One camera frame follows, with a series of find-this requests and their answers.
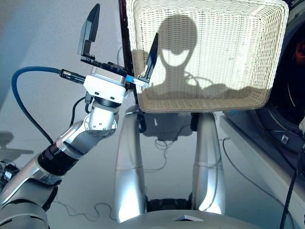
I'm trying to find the red cloth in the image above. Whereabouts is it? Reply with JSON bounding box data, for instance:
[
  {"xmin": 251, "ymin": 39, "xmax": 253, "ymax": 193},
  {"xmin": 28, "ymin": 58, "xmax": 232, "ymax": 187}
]
[{"xmin": 295, "ymin": 39, "xmax": 305, "ymax": 66}]

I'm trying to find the pale woven basket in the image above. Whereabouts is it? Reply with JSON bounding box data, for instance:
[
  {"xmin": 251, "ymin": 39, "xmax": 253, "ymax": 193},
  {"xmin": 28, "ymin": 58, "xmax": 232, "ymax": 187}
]
[{"xmin": 125, "ymin": 0, "xmax": 289, "ymax": 114}]

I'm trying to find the grey washing machine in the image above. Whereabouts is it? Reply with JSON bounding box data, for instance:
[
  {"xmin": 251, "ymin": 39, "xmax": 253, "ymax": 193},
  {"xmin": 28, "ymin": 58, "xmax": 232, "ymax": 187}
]
[{"xmin": 219, "ymin": 0, "xmax": 305, "ymax": 229}]

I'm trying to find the dark wooden stand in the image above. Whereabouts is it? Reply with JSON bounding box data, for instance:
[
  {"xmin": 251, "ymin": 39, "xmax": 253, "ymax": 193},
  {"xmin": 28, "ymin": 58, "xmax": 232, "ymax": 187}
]
[{"xmin": 118, "ymin": 0, "xmax": 139, "ymax": 105}]

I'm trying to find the silver robot leg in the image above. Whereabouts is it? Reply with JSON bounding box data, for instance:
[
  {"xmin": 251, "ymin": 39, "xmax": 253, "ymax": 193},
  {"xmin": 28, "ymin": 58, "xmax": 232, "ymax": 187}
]
[
  {"xmin": 190, "ymin": 112, "xmax": 226, "ymax": 215},
  {"xmin": 114, "ymin": 104, "xmax": 147, "ymax": 224}
]

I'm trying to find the small black floor device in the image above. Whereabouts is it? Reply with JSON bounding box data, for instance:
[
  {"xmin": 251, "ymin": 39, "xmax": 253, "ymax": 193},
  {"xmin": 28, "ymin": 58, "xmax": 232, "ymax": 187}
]
[{"xmin": 0, "ymin": 162, "xmax": 19, "ymax": 184}]

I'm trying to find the silver robot torso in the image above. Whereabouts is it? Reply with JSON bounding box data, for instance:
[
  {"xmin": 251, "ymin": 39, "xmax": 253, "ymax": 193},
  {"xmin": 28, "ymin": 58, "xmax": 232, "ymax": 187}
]
[{"xmin": 112, "ymin": 197, "xmax": 265, "ymax": 229}]

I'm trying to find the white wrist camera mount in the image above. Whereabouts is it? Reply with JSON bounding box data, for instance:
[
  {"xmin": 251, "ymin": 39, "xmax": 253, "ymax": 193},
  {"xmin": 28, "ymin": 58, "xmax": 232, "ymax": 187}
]
[{"xmin": 83, "ymin": 66, "xmax": 127, "ymax": 104}]

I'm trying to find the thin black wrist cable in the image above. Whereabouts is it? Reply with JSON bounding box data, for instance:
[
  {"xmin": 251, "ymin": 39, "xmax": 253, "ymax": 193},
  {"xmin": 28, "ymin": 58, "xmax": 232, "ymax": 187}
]
[{"xmin": 71, "ymin": 93, "xmax": 94, "ymax": 127}]

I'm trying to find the thin grey floor cable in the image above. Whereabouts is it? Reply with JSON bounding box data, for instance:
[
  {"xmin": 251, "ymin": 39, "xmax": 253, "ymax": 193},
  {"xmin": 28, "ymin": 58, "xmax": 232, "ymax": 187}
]
[
  {"xmin": 221, "ymin": 137, "xmax": 284, "ymax": 206},
  {"xmin": 142, "ymin": 124, "xmax": 189, "ymax": 174},
  {"xmin": 56, "ymin": 200, "xmax": 117, "ymax": 221}
]

